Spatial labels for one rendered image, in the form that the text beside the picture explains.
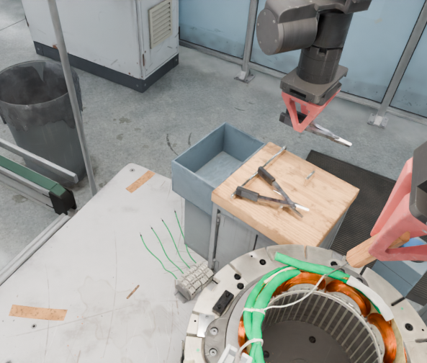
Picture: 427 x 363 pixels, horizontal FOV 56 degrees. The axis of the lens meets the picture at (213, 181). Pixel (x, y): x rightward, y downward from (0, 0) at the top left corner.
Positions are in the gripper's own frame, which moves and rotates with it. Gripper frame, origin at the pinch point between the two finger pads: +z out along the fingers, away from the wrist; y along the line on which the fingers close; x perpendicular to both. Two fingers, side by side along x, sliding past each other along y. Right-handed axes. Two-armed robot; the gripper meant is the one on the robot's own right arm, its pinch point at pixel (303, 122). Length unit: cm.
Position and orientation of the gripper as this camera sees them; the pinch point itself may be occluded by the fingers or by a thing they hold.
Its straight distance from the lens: 68.9
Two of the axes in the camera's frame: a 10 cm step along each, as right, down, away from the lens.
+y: -6.1, 5.5, -5.7
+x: 7.9, 4.6, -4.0
